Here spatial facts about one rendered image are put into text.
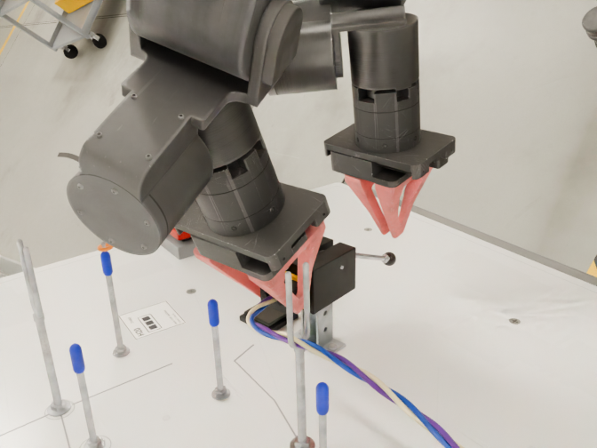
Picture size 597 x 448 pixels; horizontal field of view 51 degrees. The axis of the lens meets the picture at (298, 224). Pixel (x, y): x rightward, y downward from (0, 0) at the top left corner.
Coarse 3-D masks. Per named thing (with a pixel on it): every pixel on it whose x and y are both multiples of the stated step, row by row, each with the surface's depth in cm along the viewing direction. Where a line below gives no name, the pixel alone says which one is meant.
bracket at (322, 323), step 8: (320, 312) 53; (328, 312) 54; (312, 320) 55; (320, 320) 53; (328, 320) 54; (312, 328) 56; (320, 328) 53; (328, 328) 54; (296, 336) 56; (312, 336) 56; (320, 336) 54; (328, 336) 55; (320, 344) 54; (328, 344) 55; (336, 344) 55; (344, 344) 55; (336, 352) 54
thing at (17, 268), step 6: (0, 258) 138; (6, 258) 141; (0, 264) 138; (6, 264) 139; (12, 264) 140; (18, 264) 141; (0, 270) 139; (6, 270) 140; (12, 270) 140; (18, 270) 141
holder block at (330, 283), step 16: (320, 256) 51; (336, 256) 51; (352, 256) 52; (320, 272) 49; (336, 272) 51; (352, 272) 53; (320, 288) 50; (336, 288) 52; (352, 288) 53; (320, 304) 50
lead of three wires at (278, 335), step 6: (264, 300) 48; (270, 300) 48; (276, 300) 49; (258, 306) 47; (264, 306) 48; (252, 312) 46; (258, 312) 47; (246, 318) 45; (252, 318) 44; (252, 324) 43; (258, 324) 43; (258, 330) 42; (264, 330) 42; (270, 330) 42; (270, 336) 42; (276, 336) 41; (282, 336) 41; (294, 336) 40
